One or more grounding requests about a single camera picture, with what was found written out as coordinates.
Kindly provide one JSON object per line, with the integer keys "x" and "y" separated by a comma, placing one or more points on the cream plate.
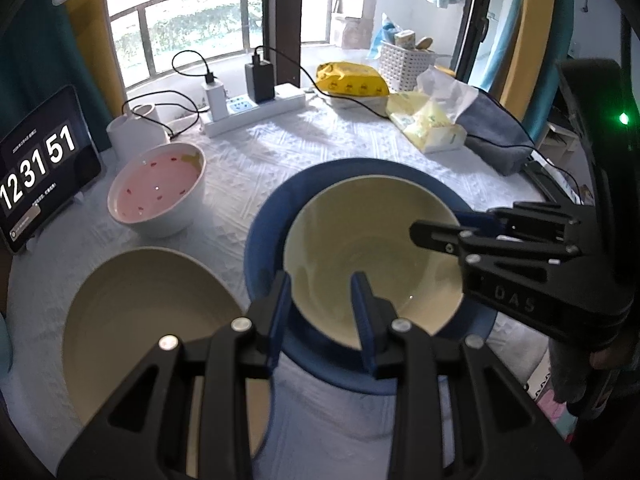
{"x": 140, "y": 320}

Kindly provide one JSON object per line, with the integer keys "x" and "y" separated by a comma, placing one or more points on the white textured tablecloth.
{"x": 240, "y": 175}

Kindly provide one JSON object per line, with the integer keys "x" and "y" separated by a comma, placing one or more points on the person's right hand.
{"x": 606, "y": 359}

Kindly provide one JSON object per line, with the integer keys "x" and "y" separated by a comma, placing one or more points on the white charger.
{"x": 214, "y": 97}

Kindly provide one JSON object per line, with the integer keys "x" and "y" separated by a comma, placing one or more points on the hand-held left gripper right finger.
{"x": 362, "y": 310}

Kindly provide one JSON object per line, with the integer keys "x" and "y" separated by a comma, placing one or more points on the white woven basket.
{"x": 407, "y": 65}

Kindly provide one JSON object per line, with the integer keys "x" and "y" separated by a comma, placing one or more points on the tablet with clock display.
{"x": 40, "y": 170}

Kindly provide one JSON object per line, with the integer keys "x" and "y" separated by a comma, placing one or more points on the balcony railing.
{"x": 200, "y": 20}

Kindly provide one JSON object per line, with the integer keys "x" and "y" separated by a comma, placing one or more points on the black charger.
{"x": 260, "y": 77}

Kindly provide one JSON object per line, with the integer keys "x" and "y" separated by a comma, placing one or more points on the blue plate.
{"x": 272, "y": 230}

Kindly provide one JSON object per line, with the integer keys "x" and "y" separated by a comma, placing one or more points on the grey fabric pouch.
{"x": 495, "y": 130}

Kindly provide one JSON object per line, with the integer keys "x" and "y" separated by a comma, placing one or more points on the cream bowl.
{"x": 350, "y": 230}

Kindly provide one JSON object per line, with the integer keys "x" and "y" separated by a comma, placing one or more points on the yellow-green tissue pack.
{"x": 430, "y": 122}

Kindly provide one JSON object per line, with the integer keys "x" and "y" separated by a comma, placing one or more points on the yellow curtain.
{"x": 87, "y": 25}

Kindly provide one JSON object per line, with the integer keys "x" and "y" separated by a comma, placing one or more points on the white power strip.
{"x": 250, "y": 110}

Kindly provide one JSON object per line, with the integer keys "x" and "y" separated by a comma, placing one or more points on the yellow packet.
{"x": 350, "y": 80}

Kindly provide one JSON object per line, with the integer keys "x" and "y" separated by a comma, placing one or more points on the white cylindrical appliance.
{"x": 132, "y": 132}

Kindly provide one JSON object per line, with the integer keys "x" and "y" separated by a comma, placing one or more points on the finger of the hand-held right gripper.
{"x": 440, "y": 237}
{"x": 530, "y": 217}

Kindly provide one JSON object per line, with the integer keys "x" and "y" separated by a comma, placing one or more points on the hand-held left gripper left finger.
{"x": 277, "y": 310}

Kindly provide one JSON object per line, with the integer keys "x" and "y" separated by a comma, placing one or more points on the white bowl with pink inside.
{"x": 155, "y": 190}

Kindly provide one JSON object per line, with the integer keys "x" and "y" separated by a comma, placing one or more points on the person's right forearm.
{"x": 580, "y": 380}

